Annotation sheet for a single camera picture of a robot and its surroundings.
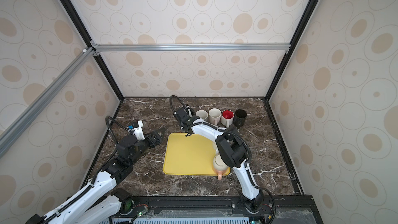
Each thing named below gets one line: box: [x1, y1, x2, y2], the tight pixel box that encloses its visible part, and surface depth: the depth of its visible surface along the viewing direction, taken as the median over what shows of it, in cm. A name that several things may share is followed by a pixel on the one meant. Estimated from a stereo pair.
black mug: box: [233, 108, 248, 130], surface depth 102 cm
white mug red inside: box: [220, 108, 235, 129], surface depth 102 cm
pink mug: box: [208, 107, 222, 126], surface depth 102 cm
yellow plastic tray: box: [162, 132, 231, 176], surface depth 88 cm
